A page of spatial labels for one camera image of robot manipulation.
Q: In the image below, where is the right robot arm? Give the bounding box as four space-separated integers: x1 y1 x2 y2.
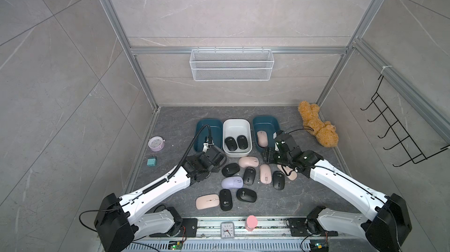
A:
258 130 412 252

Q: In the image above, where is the pink mouse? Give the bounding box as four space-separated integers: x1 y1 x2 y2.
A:
196 194 220 210
257 130 268 148
238 157 260 168
260 164 272 185
277 164 298 181

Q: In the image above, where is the brown teddy bear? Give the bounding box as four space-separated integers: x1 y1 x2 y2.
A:
298 101 339 148

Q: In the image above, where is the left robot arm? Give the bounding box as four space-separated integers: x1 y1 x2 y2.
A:
91 124 226 252

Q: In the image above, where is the black mouse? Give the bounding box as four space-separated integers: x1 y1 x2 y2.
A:
236 188 257 203
225 137 238 152
237 135 248 150
272 171 285 191
219 189 233 211
221 163 240 178
243 167 256 185

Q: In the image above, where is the small teal cube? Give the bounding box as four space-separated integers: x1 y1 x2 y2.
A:
146 157 157 167

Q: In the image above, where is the purple mouse lower centre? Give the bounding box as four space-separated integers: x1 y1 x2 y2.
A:
221 176 244 190

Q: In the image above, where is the black wire hook rack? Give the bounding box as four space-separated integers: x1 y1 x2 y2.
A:
360 75 450 168

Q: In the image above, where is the purple round alarm clock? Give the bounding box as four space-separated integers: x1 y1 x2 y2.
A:
148 136 165 152

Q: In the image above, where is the left green circuit board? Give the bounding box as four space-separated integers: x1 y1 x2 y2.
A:
168 241 184 250

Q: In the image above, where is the right green circuit board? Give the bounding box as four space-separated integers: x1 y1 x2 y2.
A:
309 241 329 252

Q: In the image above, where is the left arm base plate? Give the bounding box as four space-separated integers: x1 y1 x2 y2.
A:
150 218 198 237

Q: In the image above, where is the white storage box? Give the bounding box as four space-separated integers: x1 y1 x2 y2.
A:
223 119 253 158

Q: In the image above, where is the right teal storage box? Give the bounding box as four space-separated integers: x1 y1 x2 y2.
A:
252 115 280 152

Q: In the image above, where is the teal storage box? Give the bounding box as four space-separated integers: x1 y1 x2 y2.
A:
252 115 280 152
193 119 223 152

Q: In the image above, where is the white wire mesh basket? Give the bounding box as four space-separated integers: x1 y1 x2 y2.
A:
189 49 275 82

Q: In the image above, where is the left teal storage box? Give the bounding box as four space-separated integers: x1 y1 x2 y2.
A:
193 119 223 152

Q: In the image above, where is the green circuit board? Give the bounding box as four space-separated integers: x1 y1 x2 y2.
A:
309 241 329 252
168 241 184 250

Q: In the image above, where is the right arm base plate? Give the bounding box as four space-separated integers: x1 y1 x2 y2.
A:
286 218 339 237

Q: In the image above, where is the white square desk clock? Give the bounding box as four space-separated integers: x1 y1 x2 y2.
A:
220 222 235 240

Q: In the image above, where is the pink cylinder cup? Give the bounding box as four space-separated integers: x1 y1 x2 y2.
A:
245 215 258 232

